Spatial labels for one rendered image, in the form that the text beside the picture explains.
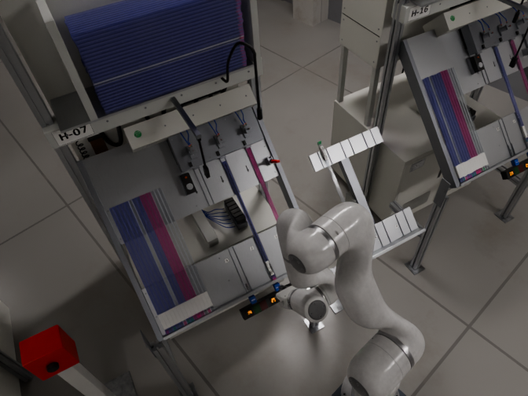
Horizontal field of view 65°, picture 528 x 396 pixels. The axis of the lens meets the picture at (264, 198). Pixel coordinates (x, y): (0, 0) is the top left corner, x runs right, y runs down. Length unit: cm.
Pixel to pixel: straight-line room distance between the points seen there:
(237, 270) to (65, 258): 157
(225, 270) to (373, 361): 72
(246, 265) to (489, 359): 141
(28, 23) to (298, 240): 103
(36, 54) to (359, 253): 114
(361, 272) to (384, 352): 24
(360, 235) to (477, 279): 179
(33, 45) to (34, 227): 192
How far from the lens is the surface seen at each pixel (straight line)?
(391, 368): 116
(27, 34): 151
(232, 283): 165
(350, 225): 97
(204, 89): 155
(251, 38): 150
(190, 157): 155
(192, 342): 242
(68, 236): 308
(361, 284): 102
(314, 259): 92
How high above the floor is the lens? 219
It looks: 49 degrees down
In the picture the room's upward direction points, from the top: 5 degrees counter-clockwise
